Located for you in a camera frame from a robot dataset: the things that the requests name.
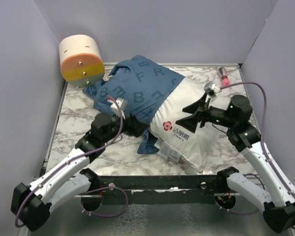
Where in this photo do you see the cream orange cylindrical container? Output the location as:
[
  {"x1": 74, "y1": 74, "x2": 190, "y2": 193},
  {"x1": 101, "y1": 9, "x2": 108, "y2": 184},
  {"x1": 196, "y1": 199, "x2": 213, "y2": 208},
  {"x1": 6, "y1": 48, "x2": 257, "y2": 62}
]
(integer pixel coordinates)
[{"x1": 59, "y1": 34, "x2": 105, "y2": 88}]

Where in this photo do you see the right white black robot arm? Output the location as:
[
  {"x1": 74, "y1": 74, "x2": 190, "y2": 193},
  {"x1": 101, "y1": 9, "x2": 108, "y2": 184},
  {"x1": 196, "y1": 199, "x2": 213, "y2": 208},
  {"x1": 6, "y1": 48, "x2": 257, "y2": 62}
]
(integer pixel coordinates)
[{"x1": 176, "y1": 95, "x2": 295, "y2": 234}]

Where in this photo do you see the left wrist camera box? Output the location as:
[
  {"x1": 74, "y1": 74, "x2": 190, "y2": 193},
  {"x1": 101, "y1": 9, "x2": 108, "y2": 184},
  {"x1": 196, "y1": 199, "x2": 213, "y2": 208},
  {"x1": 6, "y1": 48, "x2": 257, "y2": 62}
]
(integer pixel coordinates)
[{"x1": 109, "y1": 98, "x2": 128, "y2": 118}]

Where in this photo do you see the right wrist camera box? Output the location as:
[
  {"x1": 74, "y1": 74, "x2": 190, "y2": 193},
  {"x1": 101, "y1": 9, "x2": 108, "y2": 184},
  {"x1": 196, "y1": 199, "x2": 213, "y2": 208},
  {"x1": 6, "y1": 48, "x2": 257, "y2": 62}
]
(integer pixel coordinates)
[{"x1": 204, "y1": 82, "x2": 221, "y2": 97}]

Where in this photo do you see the purple cable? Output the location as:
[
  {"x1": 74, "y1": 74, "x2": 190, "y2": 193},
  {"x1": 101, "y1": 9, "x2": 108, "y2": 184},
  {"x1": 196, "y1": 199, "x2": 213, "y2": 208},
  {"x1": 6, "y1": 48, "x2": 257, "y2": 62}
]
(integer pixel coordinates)
[
  {"x1": 14, "y1": 95, "x2": 129, "y2": 227},
  {"x1": 217, "y1": 82, "x2": 295, "y2": 232}
]

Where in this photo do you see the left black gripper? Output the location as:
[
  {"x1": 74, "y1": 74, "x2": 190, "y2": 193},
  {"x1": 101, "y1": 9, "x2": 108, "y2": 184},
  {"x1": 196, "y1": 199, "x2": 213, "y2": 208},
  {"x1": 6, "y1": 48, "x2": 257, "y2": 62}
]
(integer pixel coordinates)
[{"x1": 103, "y1": 109, "x2": 149, "y2": 143}]

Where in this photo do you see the white pillow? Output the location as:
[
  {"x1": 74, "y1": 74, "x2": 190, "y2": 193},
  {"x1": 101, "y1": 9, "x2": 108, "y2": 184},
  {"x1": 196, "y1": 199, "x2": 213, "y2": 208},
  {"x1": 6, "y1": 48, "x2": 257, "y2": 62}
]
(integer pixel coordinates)
[{"x1": 149, "y1": 78, "x2": 218, "y2": 172}]

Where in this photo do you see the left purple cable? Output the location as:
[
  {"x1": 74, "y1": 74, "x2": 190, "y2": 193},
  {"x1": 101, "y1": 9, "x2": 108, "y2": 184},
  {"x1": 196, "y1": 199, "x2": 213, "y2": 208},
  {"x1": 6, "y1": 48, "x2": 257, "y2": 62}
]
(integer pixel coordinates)
[{"x1": 14, "y1": 95, "x2": 129, "y2": 227}]

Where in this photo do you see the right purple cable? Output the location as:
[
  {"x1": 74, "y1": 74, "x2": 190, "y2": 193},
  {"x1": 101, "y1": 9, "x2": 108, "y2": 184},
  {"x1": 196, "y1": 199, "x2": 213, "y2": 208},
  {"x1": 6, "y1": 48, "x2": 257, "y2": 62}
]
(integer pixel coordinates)
[{"x1": 217, "y1": 82, "x2": 295, "y2": 232}]

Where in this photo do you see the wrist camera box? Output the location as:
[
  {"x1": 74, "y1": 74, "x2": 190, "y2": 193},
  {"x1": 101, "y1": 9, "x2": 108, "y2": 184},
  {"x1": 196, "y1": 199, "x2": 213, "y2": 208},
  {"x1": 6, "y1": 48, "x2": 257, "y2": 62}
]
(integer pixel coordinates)
[
  {"x1": 204, "y1": 82, "x2": 221, "y2": 97},
  {"x1": 109, "y1": 98, "x2": 128, "y2": 118}
]

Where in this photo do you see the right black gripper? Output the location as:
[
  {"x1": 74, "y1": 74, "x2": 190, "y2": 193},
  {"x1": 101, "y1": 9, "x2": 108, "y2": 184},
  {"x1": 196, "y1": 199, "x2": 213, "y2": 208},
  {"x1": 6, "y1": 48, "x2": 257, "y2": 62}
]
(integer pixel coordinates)
[{"x1": 176, "y1": 92, "x2": 236, "y2": 132}]

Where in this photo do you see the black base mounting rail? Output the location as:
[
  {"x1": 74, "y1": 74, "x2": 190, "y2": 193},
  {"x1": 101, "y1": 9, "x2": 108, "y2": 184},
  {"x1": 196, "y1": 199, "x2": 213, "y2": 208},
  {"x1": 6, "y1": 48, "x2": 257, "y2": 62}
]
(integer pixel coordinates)
[{"x1": 79, "y1": 175, "x2": 232, "y2": 205}]

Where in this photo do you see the blue cartoon print pillowcase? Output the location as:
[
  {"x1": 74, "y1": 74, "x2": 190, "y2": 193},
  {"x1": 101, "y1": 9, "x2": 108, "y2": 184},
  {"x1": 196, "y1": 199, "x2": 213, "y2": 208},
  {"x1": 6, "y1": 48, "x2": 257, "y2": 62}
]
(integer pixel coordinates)
[{"x1": 83, "y1": 56, "x2": 184, "y2": 154}]

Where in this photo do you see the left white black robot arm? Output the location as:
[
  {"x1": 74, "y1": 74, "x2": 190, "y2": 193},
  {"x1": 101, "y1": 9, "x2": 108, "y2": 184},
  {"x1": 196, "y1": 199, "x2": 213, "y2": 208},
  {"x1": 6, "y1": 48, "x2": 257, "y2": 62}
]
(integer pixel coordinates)
[{"x1": 11, "y1": 113, "x2": 148, "y2": 231}]

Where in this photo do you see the small pink tube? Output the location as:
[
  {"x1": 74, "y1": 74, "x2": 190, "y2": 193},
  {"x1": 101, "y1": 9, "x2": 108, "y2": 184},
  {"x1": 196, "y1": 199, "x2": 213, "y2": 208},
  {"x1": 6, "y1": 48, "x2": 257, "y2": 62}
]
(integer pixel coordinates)
[{"x1": 218, "y1": 67, "x2": 231, "y2": 87}]

